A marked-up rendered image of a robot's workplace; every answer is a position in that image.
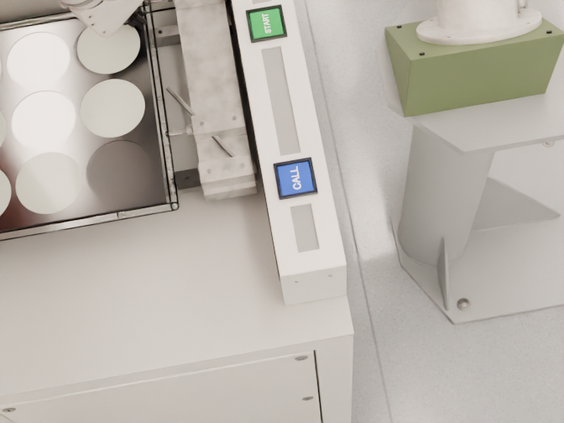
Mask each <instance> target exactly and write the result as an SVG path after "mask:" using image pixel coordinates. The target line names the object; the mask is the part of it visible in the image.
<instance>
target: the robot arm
mask: <svg viewBox="0 0 564 423"><path fill-rule="evenodd" d="M142 2H143V0H60V6H61V7H63V8H65V9H67V8H69V9H70V10H71V11H72V12H73V14H75V16H76V17H77V18H79V19H80V21H82V22H83V23H84V24H85V25H86V26H88V27H89V28H90V29H92V30H93V31H95V32H96V33H97V34H99V35H101V36H102V37H104V38H107V37H109V36H111V35H113V34H114V33H115V32H116V31H117V30H118V29H119V28H120V27H121V26H122V25H127V24H128V25H129V26H131V27H132V28H133V27H134V26H135V25H136V26H137V27H139V28H140V29H142V28H143V27H144V26H143V25H142V24H144V25H145V24H147V23H148V21H147V20H146V19H145V18H144V15H145V13H144V12H143V11H142V10H141V9H140V8H139V7H138V6H139V5H140V4H141V3H142ZM436 6H437V15H438V16H436V17H434V18H430V19H428V20H426V21H424V22H423V23H421V24H420V25H419V26H418V27H417V28H416V34H417V37H418V39H420V40H421V41H424V42H426V43H430V44H442V45H466V44H484V43H489V42H495V41H500V40H504V39H511V38H514V37H517V36H520V35H522V34H527V33H529V32H530V31H532V30H534V29H537V28H538V27H539V26H540V25H541V23H542V19H541V13H540V12H539V11H537V10H534V9H532V8H528V7H529V0H436ZM140 22H141V23H140Z"/></svg>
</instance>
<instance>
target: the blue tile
mask: <svg viewBox="0 0 564 423"><path fill-rule="evenodd" d="M277 170H278V175H279V183H280V189H281V193H282V196H286V195H290V194H295V193H301V192H306V191H313V190H314V186H313V182H312V178H311V169H310V165H309V162H308V161H307V162H302V163H297V164H288V165H283V166H278V167H277Z"/></svg>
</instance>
